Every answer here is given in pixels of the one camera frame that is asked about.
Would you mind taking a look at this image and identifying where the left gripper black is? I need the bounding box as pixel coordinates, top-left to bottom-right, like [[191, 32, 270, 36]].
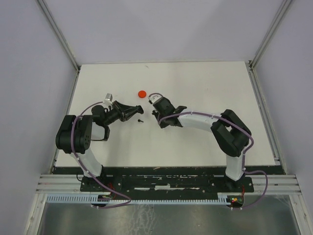
[[104, 100, 139, 126]]

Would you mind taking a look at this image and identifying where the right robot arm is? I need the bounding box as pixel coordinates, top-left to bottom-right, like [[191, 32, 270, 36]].
[[148, 93, 254, 191]]

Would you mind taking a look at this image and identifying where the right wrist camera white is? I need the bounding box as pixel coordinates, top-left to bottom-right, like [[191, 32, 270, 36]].
[[148, 93, 163, 104]]

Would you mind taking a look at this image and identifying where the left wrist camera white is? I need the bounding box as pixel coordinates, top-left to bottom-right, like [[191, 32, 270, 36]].
[[103, 93, 113, 106]]

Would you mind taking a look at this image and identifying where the aluminium corner post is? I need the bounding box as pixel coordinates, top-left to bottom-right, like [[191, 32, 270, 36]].
[[248, 0, 294, 71], [36, 0, 81, 73]]

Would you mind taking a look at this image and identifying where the round black earbud case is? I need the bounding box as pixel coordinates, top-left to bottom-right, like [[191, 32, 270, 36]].
[[137, 105, 144, 114]]

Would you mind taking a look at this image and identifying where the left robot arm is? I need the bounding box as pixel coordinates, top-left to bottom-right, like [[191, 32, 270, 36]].
[[55, 101, 144, 191]]

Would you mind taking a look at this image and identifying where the left aluminium corner post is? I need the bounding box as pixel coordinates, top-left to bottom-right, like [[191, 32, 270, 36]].
[[36, 0, 81, 73]]

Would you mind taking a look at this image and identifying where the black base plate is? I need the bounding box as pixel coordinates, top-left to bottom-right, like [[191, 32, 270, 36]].
[[80, 175, 253, 194]]

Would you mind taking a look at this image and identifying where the right controller board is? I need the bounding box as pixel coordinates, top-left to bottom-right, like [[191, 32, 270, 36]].
[[229, 196, 244, 208]]

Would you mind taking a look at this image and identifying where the aluminium frame rail front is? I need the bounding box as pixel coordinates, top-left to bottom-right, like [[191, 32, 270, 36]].
[[36, 174, 302, 195]]

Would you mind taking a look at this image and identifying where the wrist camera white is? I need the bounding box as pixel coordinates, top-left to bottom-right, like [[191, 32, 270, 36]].
[[103, 93, 113, 106], [148, 93, 163, 104]]

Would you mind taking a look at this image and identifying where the white slotted cable duct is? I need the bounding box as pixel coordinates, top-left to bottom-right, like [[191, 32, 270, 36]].
[[45, 192, 233, 205]]

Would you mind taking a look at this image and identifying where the right aluminium corner post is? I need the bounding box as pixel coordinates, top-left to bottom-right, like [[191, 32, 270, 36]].
[[248, 0, 294, 71]]

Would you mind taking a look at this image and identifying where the round orange earbud case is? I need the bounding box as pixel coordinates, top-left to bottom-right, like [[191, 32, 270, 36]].
[[138, 90, 147, 98]]

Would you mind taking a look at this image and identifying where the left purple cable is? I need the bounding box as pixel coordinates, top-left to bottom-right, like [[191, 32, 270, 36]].
[[72, 100, 133, 210]]

